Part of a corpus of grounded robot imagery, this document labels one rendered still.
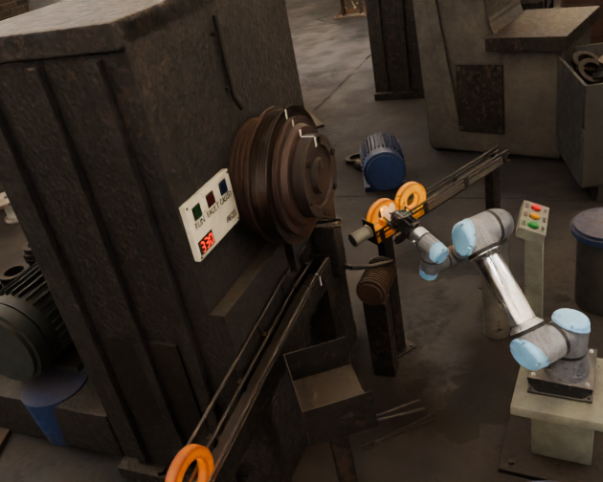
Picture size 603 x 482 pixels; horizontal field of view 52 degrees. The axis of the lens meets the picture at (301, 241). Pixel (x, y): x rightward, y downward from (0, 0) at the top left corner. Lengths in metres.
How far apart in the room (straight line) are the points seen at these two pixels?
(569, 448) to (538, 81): 2.71
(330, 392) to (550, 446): 0.90
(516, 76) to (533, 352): 2.77
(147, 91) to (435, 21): 3.22
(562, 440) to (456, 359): 0.68
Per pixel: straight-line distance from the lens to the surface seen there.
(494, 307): 2.93
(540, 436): 2.48
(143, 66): 1.69
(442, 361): 2.94
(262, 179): 1.92
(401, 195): 2.65
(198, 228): 1.83
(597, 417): 2.31
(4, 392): 3.16
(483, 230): 2.14
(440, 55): 4.70
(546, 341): 2.13
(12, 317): 2.84
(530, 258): 2.82
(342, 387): 1.98
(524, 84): 4.57
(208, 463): 1.81
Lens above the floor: 1.94
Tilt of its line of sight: 29 degrees down
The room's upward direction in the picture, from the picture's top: 12 degrees counter-clockwise
